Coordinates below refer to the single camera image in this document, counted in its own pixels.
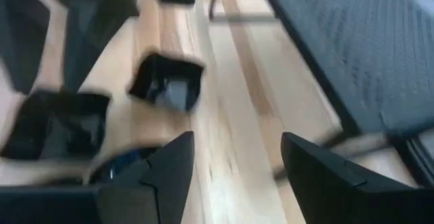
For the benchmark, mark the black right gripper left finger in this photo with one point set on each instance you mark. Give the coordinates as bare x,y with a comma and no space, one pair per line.
173,183

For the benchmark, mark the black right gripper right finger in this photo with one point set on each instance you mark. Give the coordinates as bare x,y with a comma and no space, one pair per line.
315,183

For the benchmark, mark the black perforated metal shelf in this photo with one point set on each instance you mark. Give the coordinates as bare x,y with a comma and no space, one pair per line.
356,47

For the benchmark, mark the black leaf-shaped mini plate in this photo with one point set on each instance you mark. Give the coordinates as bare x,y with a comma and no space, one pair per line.
122,166

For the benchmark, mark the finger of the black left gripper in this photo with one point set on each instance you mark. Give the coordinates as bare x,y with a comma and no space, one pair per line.
20,37
101,0

